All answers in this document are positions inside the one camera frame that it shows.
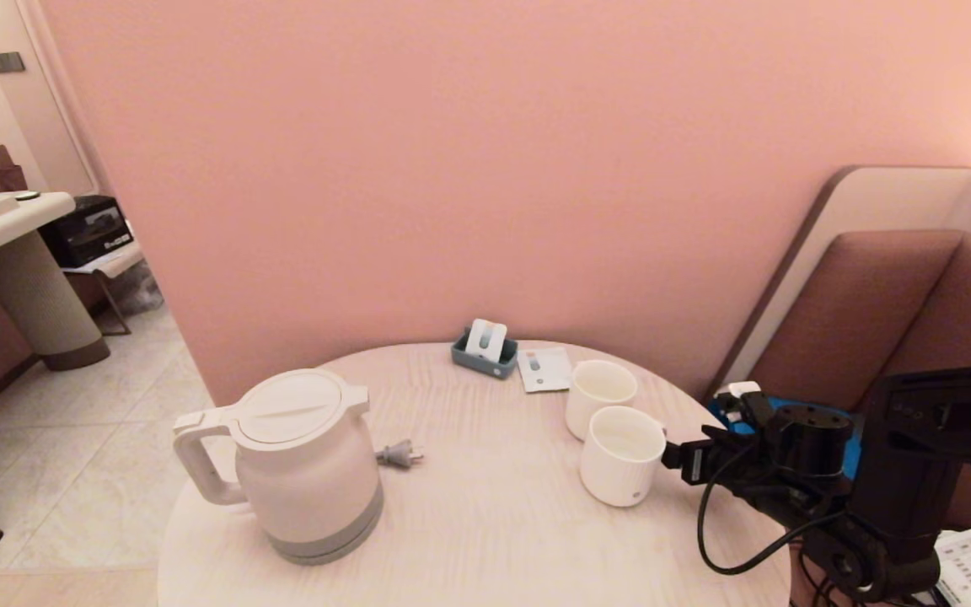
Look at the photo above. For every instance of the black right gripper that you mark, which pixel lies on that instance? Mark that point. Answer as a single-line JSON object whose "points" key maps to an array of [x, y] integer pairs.
{"points": [[747, 468]]}

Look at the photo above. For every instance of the white ribbed mug with logo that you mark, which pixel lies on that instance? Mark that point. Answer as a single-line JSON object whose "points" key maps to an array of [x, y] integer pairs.
{"points": [[620, 472]]}

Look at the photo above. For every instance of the white electric kettle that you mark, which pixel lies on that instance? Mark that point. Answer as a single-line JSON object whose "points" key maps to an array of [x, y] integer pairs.
{"points": [[308, 472]]}

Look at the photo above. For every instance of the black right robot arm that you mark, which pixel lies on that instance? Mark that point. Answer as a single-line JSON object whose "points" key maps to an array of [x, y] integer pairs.
{"points": [[915, 455]]}

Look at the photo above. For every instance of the plain white ribbed mug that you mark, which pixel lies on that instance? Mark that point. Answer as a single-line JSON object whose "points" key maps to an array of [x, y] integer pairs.
{"points": [[595, 396]]}

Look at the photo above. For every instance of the blue folded cloth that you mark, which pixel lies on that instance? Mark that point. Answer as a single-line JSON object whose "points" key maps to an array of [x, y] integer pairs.
{"points": [[823, 406]]}

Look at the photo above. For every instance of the flat white square packet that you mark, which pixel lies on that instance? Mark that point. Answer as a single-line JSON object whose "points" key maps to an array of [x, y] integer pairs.
{"points": [[544, 371]]}

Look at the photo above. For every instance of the white tea sachet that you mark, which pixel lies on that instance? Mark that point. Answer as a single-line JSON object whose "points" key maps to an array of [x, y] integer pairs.
{"points": [[496, 346]]}

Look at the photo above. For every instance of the teal sachet holder tray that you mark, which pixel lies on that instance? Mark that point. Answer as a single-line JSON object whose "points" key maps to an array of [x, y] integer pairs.
{"points": [[481, 367]]}

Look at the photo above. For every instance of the brown upholstered sofa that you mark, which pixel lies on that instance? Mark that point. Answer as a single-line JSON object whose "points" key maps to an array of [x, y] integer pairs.
{"points": [[873, 312]]}

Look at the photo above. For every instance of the white blue card holder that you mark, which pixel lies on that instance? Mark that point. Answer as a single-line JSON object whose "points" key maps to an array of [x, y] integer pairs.
{"points": [[475, 341]]}

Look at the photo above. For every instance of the grey power plug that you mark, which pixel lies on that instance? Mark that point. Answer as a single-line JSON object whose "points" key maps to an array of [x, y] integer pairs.
{"points": [[397, 455]]}

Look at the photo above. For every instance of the beige headboard panel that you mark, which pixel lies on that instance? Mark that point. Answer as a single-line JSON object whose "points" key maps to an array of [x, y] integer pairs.
{"points": [[873, 198]]}

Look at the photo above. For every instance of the grey round kettle base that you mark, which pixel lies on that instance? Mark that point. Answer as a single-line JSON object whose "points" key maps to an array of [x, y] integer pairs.
{"points": [[325, 554]]}

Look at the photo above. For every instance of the clear plastic bag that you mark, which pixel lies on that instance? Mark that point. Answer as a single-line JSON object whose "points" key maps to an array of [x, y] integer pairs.
{"points": [[140, 291]]}

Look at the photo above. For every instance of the small beige metal-legged bench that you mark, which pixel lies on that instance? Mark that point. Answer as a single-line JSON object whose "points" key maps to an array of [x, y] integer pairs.
{"points": [[110, 261]]}

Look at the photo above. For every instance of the black box appliance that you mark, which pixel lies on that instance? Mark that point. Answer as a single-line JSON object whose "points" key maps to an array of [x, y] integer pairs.
{"points": [[85, 232]]}

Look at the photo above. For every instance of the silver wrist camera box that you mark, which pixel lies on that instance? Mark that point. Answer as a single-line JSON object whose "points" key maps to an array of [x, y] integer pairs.
{"points": [[738, 394]]}

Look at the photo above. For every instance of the white pedestal counter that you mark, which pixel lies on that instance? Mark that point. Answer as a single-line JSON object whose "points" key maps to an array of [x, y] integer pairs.
{"points": [[30, 287]]}

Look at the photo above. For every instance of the grey wall plate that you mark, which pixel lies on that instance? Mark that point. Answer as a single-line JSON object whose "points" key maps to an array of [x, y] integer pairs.
{"points": [[7, 61]]}

